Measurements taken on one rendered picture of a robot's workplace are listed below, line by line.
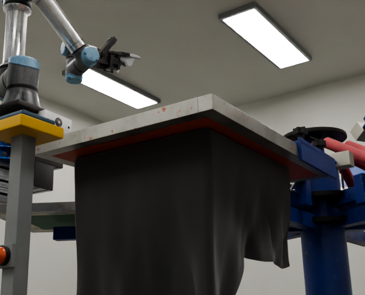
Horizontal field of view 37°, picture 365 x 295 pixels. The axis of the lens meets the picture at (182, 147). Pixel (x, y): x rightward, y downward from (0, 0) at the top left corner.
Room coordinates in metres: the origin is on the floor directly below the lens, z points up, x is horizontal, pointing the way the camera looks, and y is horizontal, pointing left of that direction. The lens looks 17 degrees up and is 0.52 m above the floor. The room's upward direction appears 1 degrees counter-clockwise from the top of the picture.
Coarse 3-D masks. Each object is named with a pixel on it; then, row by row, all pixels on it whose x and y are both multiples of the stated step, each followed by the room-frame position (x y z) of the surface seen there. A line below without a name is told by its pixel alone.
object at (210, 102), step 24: (216, 96) 1.14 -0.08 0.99; (120, 120) 1.27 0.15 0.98; (144, 120) 1.23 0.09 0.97; (168, 120) 1.19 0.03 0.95; (192, 120) 1.20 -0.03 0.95; (216, 120) 1.20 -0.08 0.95; (240, 120) 1.23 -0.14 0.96; (48, 144) 1.41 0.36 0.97; (72, 144) 1.36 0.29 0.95; (96, 144) 1.36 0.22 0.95; (264, 144) 1.40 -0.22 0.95; (288, 144) 1.47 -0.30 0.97; (312, 168) 1.67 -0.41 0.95
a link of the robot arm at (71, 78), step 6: (66, 60) 2.17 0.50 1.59; (72, 60) 2.12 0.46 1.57; (66, 66) 2.16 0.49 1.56; (72, 66) 2.12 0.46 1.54; (66, 72) 2.16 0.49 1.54; (72, 72) 2.14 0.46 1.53; (78, 72) 2.13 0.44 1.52; (84, 72) 2.14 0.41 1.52; (66, 78) 2.16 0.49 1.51; (72, 78) 2.15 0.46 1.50; (78, 78) 2.16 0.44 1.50
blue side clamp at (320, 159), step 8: (304, 144) 1.54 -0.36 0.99; (304, 152) 1.54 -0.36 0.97; (312, 152) 1.60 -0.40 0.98; (320, 152) 1.66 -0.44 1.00; (304, 160) 1.54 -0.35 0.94; (312, 160) 1.59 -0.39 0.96; (320, 160) 1.65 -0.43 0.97; (328, 160) 1.71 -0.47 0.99; (320, 168) 1.65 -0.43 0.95; (328, 168) 1.71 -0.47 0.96; (336, 176) 1.77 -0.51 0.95
